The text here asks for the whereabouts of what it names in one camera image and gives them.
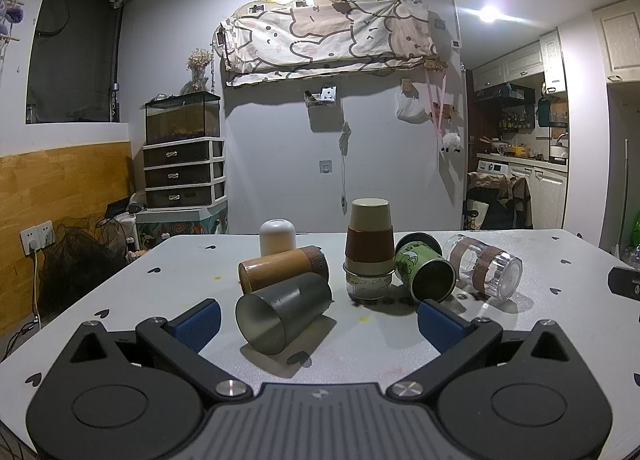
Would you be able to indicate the white washing machine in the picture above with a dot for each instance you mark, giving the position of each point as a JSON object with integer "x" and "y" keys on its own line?
{"x": 492, "y": 169}

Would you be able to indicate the clear plastic cup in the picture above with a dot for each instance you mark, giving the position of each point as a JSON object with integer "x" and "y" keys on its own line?
{"x": 482, "y": 265}

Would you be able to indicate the grey metal cup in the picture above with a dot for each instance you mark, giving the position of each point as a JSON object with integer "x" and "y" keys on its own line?
{"x": 282, "y": 312}

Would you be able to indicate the ceiling light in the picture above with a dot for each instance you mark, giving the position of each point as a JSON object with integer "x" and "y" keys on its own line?
{"x": 489, "y": 14}

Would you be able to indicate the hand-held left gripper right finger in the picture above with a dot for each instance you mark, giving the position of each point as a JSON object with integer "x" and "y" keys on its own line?
{"x": 440, "y": 326}

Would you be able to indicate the black kitchen wall rack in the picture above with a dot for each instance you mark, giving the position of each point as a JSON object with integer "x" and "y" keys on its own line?
{"x": 515, "y": 110}

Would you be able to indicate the white wall socket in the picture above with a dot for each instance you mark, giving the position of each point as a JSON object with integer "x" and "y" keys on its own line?
{"x": 37, "y": 236}

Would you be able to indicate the tall white cabinet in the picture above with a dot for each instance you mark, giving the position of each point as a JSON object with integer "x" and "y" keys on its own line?
{"x": 617, "y": 37}

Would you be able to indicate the hanging purple plush toy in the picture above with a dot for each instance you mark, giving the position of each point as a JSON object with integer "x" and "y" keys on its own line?
{"x": 11, "y": 12}

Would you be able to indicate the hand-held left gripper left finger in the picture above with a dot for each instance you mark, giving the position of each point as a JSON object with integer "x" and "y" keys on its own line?
{"x": 199, "y": 324}

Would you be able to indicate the white upper kitchen cabinets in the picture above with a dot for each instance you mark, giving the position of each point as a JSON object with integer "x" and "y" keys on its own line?
{"x": 520, "y": 60}

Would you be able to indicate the chair with draped clothes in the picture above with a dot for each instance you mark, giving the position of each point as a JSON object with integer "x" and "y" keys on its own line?
{"x": 500, "y": 202}

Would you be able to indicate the white cup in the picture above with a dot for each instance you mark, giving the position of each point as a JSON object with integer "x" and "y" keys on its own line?
{"x": 277, "y": 236}

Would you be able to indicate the painted cabinet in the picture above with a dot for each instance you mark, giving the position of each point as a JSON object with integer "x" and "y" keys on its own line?
{"x": 180, "y": 227}

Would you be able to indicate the beige and brown paper cup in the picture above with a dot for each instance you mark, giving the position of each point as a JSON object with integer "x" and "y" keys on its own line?
{"x": 369, "y": 235}

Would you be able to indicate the vase of dried flowers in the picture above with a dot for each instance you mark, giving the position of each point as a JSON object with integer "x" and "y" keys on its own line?
{"x": 200, "y": 70}

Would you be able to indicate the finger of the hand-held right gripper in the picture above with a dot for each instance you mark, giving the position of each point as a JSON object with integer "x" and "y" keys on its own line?
{"x": 625, "y": 282}

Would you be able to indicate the green printed cup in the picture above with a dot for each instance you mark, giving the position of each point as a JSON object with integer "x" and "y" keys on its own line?
{"x": 425, "y": 267}

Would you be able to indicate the dark window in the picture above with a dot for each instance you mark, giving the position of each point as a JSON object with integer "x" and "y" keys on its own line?
{"x": 70, "y": 50}

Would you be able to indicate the black netting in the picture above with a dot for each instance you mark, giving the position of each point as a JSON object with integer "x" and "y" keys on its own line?
{"x": 75, "y": 265}

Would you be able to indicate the ribbed glass cup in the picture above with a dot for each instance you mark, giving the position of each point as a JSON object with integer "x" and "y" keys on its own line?
{"x": 369, "y": 285}

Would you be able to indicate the brown wooden cup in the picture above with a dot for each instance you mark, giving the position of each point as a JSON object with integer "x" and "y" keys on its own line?
{"x": 277, "y": 269}

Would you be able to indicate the wall switch plate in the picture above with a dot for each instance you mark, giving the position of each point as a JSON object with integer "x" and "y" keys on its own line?
{"x": 326, "y": 166}

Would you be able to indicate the white hanging bag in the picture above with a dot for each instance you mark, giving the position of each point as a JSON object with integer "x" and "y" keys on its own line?
{"x": 412, "y": 107}

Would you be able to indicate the printed blanket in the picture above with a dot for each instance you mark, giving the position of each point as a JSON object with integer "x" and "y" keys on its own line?
{"x": 325, "y": 37}

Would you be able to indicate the white plastic drawer unit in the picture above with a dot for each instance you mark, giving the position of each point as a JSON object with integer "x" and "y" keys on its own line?
{"x": 182, "y": 172}

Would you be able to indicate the glass fish tank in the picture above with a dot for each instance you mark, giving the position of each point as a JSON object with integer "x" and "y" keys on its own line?
{"x": 182, "y": 119}

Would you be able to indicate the hanging white plush toy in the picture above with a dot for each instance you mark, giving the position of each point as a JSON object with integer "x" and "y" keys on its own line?
{"x": 451, "y": 141}

